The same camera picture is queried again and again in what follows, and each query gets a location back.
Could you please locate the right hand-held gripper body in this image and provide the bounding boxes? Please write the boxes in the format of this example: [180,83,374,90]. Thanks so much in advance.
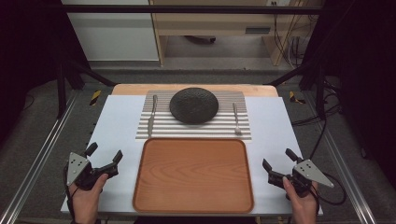
[287,159,335,199]

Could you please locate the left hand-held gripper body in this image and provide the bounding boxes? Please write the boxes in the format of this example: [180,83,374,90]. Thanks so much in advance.
[66,151,104,191]

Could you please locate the silver fork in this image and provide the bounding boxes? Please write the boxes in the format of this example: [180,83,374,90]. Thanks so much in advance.
[147,94,159,138]

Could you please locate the silver knife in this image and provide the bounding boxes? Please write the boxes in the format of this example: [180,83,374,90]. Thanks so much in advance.
[232,102,243,136]

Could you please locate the brown wooden tray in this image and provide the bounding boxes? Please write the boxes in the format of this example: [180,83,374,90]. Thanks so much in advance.
[132,137,255,215]

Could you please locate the person's right hand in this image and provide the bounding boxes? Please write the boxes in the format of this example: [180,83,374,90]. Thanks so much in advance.
[282,175,319,224]

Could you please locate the person's left hand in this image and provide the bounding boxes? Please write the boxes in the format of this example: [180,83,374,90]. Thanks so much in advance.
[68,173,109,224]

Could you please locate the white table board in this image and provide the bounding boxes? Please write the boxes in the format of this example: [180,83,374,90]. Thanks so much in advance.
[60,94,324,217]

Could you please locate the yellow black hazard tape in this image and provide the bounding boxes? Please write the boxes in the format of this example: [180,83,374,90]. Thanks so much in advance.
[89,90,103,106]
[288,91,306,105]

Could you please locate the black stand leg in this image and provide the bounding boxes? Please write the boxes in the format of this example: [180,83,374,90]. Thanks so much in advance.
[266,59,328,121]
[55,57,117,119]

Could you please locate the light wooden table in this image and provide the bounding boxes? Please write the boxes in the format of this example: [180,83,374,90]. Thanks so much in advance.
[111,83,279,98]

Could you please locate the striped placemat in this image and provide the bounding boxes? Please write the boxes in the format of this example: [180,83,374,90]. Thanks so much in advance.
[134,90,252,141]

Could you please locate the dark curtain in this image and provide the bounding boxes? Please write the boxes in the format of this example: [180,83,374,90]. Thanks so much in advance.
[301,0,396,190]
[0,0,92,144]

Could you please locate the black textured plate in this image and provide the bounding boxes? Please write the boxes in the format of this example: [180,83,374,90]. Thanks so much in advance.
[169,87,219,125]

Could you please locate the white cabinet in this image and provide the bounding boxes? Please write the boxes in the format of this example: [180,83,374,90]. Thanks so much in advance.
[61,0,161,63]

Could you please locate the light wooden desk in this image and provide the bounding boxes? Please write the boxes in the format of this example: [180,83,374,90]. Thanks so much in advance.
[148,0,325,67]

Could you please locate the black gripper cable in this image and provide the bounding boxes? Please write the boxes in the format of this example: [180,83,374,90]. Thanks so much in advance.
[310,172,347,206]
[63,165,77,220]

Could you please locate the aluminium rail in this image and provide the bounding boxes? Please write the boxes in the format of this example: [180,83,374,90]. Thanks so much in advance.
[302,92,378,224]
[0,92,79,224]

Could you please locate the black floor cables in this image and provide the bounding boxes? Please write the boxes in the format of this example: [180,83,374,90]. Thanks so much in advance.
[291,77,344,161]

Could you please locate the hanging black cables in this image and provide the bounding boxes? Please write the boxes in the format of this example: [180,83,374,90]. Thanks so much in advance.
[272,0,319,69]

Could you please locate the dark grey desk handle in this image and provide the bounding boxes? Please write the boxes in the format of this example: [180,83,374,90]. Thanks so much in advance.
[245,26,272,35]

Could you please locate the black frame crossbar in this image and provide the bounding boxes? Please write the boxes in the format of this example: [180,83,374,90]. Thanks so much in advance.
[61,4,325,15]

